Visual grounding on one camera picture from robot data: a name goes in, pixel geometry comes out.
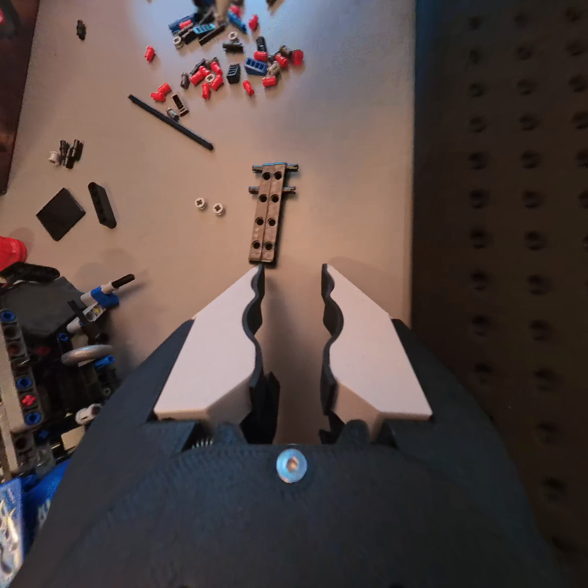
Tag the long black axle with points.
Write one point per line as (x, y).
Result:
(170, 121)

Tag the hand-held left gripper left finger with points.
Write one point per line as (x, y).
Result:
(211, 367)

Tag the small black pin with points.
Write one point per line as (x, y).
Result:
(290, 189)

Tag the grey desk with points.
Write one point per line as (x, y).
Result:
(344, 138)

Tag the toy brick truck model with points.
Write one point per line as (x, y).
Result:
(32, 303)

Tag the black perforated panel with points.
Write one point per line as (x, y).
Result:
(505, 275)

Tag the black smooth square tile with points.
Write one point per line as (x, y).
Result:
(60, 214)

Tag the dark printed toy box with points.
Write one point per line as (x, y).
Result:
(13, 92)

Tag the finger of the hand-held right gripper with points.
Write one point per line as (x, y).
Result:
(223, 9)

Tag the short black brick beam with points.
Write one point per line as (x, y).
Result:
(102, 205)

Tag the red toy wheel hub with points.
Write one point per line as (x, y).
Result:
(9, 250)

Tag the scattered small brick parts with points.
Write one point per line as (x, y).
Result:
(257, 66)

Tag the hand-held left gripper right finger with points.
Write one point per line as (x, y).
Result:
(376, 372)

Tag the bunch of small black pins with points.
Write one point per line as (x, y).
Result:
(72, 154)

